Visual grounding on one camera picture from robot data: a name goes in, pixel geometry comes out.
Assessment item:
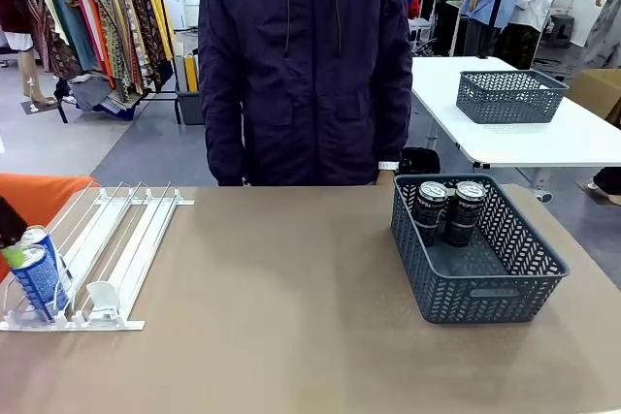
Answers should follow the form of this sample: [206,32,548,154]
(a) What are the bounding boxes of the grey plastic mesh basket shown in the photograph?
[455,69,570,125]
[390,173,571,326]

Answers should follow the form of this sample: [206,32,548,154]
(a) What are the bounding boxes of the cardboard box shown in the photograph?
[567,68,621,127]

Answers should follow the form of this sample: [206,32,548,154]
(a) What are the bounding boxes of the grey storage bin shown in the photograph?
[175,88,206,126]

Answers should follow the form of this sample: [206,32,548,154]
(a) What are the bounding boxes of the white wire can dispenser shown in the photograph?
[0,180,196,333]

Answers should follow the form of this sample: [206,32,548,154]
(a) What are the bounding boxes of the orange garment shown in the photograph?
[85,0,117,90]

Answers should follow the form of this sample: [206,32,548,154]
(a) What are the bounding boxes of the mannequin in grey dress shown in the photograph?
[579,0,621,71]

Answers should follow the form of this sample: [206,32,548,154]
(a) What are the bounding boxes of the white side table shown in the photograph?
[410,55,621,205]

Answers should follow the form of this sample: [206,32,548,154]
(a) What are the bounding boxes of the brown patterned garment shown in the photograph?
[23,0,84,81]

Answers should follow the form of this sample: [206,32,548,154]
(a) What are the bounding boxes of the blue drink can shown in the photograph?
[9,244,71,322]
[19,224,66,272]

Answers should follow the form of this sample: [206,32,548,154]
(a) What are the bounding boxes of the mannequin legs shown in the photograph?
[18,48,57,108]

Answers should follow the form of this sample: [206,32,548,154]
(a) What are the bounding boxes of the grey board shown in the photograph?
[173,55,188,93]

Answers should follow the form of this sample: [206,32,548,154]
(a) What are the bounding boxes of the yellow garment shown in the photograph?
[135,0,175,63]

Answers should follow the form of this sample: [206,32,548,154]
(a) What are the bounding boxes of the black Pepsi can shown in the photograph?
[412,179,450,248]
[442,180,487,248]

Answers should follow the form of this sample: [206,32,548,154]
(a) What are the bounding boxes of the teal garment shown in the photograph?
[41,0,99,72]

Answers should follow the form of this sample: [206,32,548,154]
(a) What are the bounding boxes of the grey cloth pile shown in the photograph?
[70,75,118,112]

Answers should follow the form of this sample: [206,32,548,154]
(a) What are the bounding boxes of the person in navy jacket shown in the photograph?
[197,0,414,187]

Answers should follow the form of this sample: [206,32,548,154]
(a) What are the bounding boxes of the grey stool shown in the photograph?
[549,14,576,49]

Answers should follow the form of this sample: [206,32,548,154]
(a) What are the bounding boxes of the white air purifier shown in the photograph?
[162,0,188,31]

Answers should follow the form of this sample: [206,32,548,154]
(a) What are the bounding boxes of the yellow board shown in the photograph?
[183,54,200,93]

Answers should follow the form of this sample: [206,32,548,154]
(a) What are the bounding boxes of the dark patterned garment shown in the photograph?
[114,0,165,91]

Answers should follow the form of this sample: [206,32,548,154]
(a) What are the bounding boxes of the orange fabric object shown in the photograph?
[0,174,94,284]

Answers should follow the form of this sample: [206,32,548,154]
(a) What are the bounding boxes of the black clothes rack frame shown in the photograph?
[140,0,183,125]

